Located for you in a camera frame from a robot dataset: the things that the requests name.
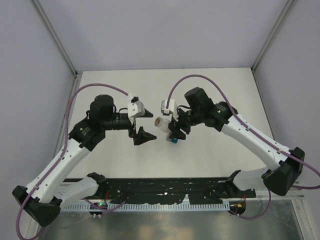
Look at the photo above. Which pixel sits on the left aluminium frame post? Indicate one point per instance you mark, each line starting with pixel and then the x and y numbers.
pixel 36 4

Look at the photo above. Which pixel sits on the aluminium frame post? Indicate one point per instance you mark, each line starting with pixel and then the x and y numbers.
pixel 276 28
pixel 36 4

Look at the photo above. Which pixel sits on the blue pill box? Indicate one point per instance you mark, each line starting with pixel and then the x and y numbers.
pixel 174 140

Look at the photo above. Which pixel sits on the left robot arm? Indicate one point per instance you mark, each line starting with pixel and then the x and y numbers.
pixel 43 198

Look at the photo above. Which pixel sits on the clear pill bottle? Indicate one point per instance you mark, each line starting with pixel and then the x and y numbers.
pixel 162 124

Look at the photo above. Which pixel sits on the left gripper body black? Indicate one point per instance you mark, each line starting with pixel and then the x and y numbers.
pixel 132 131

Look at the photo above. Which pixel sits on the white slotted cable duct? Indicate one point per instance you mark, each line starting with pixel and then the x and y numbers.
pixel 181 207

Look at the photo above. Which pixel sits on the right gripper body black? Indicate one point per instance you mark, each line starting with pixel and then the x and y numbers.
pixel 185 120

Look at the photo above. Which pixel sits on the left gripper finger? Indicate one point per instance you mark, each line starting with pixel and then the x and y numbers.
pixel 141 136
pixel 147 114

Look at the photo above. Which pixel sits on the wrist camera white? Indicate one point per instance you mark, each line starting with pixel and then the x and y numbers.
pixel 169 107
pixel 135 108

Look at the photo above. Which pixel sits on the right aluminium frame post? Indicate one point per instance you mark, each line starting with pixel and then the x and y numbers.
pixel 276 28

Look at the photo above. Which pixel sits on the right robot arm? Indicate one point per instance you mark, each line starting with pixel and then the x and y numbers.
pixel 282 165

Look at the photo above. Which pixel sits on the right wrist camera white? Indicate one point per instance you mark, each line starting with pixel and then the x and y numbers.
pixel 169 107

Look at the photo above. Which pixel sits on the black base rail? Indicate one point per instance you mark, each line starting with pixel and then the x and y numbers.
pixel 169 191

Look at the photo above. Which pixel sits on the grey pill box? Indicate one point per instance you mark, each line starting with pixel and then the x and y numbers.
pixel 168 138

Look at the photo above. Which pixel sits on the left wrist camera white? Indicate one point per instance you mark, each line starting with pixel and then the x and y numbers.
pixel 135 108

